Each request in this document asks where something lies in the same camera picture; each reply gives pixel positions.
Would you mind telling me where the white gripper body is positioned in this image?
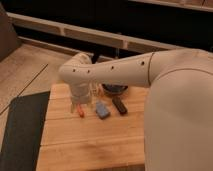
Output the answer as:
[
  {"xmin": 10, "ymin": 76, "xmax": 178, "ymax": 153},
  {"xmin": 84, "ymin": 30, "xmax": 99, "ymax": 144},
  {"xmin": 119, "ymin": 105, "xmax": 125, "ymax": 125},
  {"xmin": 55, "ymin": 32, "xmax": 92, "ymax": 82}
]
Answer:
[{"xmin": 69, "ymin": 83, "xmax": 91, "ymax": 102}]

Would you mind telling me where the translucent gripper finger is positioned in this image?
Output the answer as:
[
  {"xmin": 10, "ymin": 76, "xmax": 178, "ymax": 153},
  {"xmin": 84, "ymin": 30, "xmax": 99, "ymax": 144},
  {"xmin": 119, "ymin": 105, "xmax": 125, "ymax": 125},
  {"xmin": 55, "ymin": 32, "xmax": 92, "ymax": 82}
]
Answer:
[
  {"xmin": 87, "ymin": 99, "xmax": 94, "ymax": 110},
  {"xmin": 70, "ymin": 101, "xmax": 77, "ymax": 113}
]

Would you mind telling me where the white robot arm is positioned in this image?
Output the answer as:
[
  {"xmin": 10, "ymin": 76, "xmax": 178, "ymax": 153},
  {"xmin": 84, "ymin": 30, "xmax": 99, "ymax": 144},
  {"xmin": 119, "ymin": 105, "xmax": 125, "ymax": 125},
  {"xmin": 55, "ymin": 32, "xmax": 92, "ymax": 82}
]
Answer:
[{"xmin": 59, "ymin": 49, "xmax": 213, "ymax": 171}]

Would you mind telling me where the clear small bottle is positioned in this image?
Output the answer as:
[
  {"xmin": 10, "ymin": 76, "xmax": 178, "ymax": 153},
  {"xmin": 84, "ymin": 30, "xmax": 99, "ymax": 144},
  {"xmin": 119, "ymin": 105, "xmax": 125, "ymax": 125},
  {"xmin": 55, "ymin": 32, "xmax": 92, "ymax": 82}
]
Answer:
[{"xmin": 93, "ymin": 83, "xmax": 101, "ymax": 97}]

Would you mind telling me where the blue sponge block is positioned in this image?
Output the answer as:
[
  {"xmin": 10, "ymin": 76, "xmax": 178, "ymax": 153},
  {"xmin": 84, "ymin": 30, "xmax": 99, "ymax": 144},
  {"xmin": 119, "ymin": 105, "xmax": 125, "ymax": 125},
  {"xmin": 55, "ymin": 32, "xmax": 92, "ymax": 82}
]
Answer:
[{"xmin": 96, "ymin": 101, "xmax": 110, "ymax": 119}]

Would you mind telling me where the dark round bowl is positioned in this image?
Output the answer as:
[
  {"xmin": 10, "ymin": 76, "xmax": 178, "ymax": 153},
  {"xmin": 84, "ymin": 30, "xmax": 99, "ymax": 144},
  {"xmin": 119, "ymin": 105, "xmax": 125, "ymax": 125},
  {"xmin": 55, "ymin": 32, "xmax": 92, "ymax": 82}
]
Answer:
[{"xmin": 102, "ymin": 84, "xmax": 128, "ymax": 96}]

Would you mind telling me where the black stand leg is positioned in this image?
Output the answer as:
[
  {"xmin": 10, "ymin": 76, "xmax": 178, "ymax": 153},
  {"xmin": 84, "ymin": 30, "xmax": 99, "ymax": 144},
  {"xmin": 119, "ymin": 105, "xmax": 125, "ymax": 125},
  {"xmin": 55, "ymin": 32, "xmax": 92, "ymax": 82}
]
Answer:
[{"xmin": 91, "ymin": 52, "xmax": 100, "ymax": 64}]

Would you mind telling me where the dark grey floor mat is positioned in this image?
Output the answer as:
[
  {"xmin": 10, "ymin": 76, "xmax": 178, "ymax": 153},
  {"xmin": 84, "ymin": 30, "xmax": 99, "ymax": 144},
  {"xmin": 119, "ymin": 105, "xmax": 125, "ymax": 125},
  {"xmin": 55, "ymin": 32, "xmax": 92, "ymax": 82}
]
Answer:
[{"xmin": 0, "ymin": 91, "xmax": 50, "ymax": 171}]

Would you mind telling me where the wooden shelf rail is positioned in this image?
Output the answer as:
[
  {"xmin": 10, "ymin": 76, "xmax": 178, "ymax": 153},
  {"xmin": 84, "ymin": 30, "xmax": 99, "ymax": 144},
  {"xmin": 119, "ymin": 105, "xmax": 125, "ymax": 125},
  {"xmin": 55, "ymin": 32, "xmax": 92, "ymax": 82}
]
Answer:
[{"xmin": 7, "ymin": 12, "xmax": 182, "ymax": 53}]

